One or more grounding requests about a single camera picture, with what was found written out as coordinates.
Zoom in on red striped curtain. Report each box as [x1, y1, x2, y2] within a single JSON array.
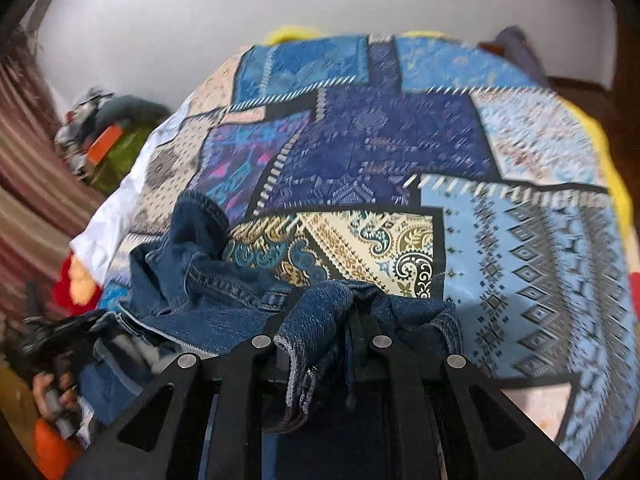
[[0, 28, 103, 320]]

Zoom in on orange shoe box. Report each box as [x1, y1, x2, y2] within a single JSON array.
[[87, 124, 124, 166]]

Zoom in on green patterned bag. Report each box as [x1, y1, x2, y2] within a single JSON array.
[[89, 122, 157, 196]]

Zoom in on grey bag by bed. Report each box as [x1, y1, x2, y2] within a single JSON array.
[[495, 25, 550, 88]]

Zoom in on white shirt on bed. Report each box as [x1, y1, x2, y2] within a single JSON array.
[[70, 96, 192, 286]]

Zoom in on person's left hand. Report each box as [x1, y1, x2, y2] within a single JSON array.
[[32, 372, 79, 422]]

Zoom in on blue patchwork bedspread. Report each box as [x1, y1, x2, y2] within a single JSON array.
[[100, 35, 639, 478]]

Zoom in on red plush toy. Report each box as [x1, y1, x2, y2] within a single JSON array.
[[52, 252, 102, 315]]

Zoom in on pile of clothes and boxes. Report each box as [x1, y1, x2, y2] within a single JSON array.
[[53, 87, 170, 177]]

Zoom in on blue denim jacket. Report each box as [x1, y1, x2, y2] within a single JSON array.
[[77, 188, 464, 480]]

